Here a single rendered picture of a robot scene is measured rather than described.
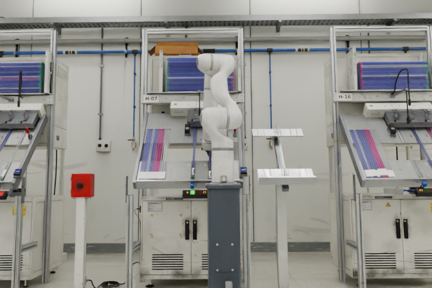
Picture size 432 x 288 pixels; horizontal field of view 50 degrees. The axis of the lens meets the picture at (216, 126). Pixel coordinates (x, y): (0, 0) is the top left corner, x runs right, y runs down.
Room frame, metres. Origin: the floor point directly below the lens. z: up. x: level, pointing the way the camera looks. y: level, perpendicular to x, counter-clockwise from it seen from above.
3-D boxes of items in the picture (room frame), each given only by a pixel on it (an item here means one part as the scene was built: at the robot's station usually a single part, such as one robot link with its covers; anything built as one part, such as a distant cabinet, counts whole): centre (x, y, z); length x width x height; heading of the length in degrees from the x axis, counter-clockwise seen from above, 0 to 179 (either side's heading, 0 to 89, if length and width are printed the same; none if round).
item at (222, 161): (2.52, -0.04, 0.79); 0.19 x 0.19 x 0.18
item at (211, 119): (2.51, 0.00, 1.00); 0.19 x 0.12 x 0.24; 101
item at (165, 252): (3.59, 0.17, 0.31); 0.70 x 0.65 x 0.62; 89
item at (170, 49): (3.77, 0.22, 1.82); 0.68 x 0.30 x 0.20; 89
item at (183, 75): (3.47, 0.12, 1.52); 0.51 x 0.13 x 0.27; 89
